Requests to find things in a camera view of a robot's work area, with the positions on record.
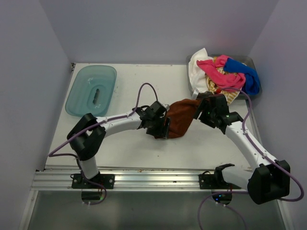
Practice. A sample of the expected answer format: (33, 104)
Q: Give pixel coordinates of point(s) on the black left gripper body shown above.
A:
(157, 128)

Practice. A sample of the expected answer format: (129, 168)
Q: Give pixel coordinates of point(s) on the teal translucent plastic bin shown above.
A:
(91, 91)

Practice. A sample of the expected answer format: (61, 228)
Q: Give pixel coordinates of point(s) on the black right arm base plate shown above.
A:
(209, 182)

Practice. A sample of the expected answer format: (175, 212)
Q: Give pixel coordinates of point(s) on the metal tray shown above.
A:
(243, 59)

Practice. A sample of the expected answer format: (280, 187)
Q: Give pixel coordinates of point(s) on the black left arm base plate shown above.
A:
(105, 180)

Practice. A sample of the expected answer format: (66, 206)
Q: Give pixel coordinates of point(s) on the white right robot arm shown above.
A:
(269, 179)

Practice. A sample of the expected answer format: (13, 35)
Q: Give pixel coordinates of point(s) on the yellow striped towel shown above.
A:
(213, 88)

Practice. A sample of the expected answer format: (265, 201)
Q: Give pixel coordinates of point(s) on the brown microfiber towel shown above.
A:
(181, 114)

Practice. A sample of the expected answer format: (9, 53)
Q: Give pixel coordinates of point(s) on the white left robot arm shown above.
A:
(88, 134)

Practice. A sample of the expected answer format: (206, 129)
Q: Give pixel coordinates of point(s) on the aluminium mounting rail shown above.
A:
(125, 180)

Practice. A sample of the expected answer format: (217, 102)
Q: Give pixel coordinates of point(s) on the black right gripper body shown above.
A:
(207, 115)

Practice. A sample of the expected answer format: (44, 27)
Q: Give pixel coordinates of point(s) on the white towel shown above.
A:
(196, 75)

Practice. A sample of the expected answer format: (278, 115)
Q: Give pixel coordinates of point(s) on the blue towel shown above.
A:
(252, 83)

